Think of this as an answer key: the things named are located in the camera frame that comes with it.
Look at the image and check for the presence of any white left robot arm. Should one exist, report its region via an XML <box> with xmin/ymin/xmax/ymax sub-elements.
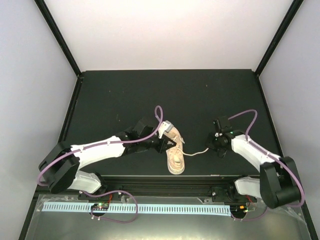
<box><xmin>38</xmin><ymin>118</ymin><xmax>184</xmax><ymax>200</ymax></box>

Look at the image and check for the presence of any small left circuit board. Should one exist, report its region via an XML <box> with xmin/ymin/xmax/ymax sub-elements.
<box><xmin>90</xmin><ymin>202</ymin><xmax>109</xmax><ymax>211</ymax></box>

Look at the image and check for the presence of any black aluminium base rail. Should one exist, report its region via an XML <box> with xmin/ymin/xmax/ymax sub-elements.
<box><xmin>93</xmin><ymin>175</ymin><xmax>257</xmax><ymax>204</ymax></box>

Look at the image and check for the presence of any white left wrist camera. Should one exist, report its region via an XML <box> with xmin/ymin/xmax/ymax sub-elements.
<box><xmin>157</xmin><ymin>120</ymin><xmax>174</xmax><ymax>139</ymax></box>

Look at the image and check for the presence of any black floor frame rail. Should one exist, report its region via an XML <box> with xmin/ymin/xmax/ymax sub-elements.
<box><xmin>58</xmin><ymin>73</ymin><xmax>84</xmax><ymax>144</ymax></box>
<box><xmin>253</xmin><ymin>72</ymin><xmax>285</xmax><ymax>157</ymax></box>

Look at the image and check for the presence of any beige worn sneaker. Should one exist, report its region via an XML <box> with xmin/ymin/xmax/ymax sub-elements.
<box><xmin>164</xmin><ymin>127</ymin><xmax>185</xmax><ymax>175</ymax></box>

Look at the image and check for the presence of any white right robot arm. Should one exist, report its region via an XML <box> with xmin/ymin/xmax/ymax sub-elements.
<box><xmin>205</xmin><ymin>116</ymin><xmax>305</xmax><ymax>209</ymax></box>

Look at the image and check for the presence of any black right corner frame post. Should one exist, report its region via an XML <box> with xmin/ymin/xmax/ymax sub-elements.
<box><xmin>254</xmin><ymin>0</ymin><xmax>304</xmax><ymax>77</ymax></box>

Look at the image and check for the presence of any black left floor frame rail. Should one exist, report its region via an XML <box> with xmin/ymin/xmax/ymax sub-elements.
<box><xmin>58</xmin><ymin>73</ymin><xmax>84</xmax><ymax>144</ymax></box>

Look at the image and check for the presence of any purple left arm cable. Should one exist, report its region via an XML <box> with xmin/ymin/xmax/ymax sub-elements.
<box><xmin>36</xmin><ymin>105</ymin><xmax>165</xmax><ymax>187</ymax></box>

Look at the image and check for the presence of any black right floor frame rail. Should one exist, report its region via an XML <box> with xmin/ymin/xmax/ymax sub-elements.
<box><xmin>253</xmin><ymin>72</ymin><xmax>285</xmax><ymax>157</ymax></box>

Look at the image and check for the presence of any white slotted cable duct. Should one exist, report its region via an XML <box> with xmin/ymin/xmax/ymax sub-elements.
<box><xmin>41</xmin><ymin>202</ymin><xmax>231</xmax><ymax>217</ymax></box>

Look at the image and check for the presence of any small circuit board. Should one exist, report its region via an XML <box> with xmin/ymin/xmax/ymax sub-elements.
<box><xmin>236</xmin><ymin>205</ymin><xmax>256</xmax><ymax>213</ymax></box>
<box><xmin>90</xmin><ymin>202</ymin><xmax>109</xmax><ymax>211</ymax></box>

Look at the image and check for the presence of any small right circuit board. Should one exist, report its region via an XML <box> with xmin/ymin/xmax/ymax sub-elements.
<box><xmin>236</xmin><ymin>205</ymin><xmax>256</xmax><ymax>213</ymax></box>

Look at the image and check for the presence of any black left corner frame post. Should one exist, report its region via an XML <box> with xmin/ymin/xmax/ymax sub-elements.
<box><xmin>34</xmin><ymin>0</ymin><xmax>82</xmax><ymax>77</ymax></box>

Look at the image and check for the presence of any black corner frame post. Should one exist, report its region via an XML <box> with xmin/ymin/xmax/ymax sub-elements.
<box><xmin>254</xmin><ymin>0</ymin><xmax>304</xmax><ymax>77</ymax></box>
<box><xmin>34</xmin><ymin>0</ymin><xmax>82</xmax><ymax>77</ymax></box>

